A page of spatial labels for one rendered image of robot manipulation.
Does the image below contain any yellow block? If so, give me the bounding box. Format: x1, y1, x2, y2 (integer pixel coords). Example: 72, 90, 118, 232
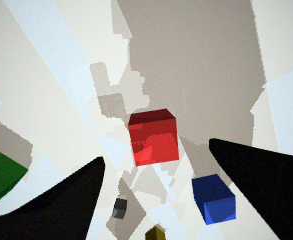
145, 226, 166, 240

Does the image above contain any red cube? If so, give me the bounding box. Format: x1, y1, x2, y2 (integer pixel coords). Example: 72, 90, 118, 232
128, 109, 179, 166

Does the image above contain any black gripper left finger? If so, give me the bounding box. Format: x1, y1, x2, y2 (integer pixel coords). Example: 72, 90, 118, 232
0, 156, 105, 240

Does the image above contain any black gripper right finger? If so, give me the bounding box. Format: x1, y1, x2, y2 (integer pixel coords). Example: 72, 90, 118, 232
209, 138, 293, 240

